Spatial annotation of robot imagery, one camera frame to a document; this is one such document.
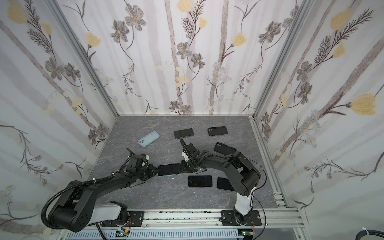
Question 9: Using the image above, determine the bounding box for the purple cased phone right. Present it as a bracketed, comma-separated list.
[217, 177, 235, 192]

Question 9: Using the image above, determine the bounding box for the purple cased phone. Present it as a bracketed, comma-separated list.
[217, 177, 235, 192]
[188, 176, 213, 188]

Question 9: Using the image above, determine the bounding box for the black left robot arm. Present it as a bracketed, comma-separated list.
[41, 151, 159, 233]

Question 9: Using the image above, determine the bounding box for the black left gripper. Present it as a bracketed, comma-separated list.
[135, 164, 161, 181]

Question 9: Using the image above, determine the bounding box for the blue phone black screen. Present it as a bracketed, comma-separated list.
[157, 163, 183, 177]

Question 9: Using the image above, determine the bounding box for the black phone case far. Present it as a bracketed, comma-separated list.
[208, 126, 228, 136]

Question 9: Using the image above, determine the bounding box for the light blue phone case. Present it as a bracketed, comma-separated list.
[157, 163, 184, 177]

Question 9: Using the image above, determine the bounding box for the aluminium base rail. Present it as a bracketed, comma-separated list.
[64, 116, 310, 240]

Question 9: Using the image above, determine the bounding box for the purple cased phone left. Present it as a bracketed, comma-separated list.
[188, 176, 213, 188]

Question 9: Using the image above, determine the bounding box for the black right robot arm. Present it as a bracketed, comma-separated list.
[180, 138, 268, 226]

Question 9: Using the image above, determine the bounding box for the black phone case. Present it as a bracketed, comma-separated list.
[208, 126, 228, 136]
[214, 142, 237, 155]

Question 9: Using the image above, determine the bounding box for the black phone case near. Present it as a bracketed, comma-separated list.
[214, 142, 237, 155]

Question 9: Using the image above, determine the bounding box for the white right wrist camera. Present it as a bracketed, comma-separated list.
[182, 151, 190, 162]

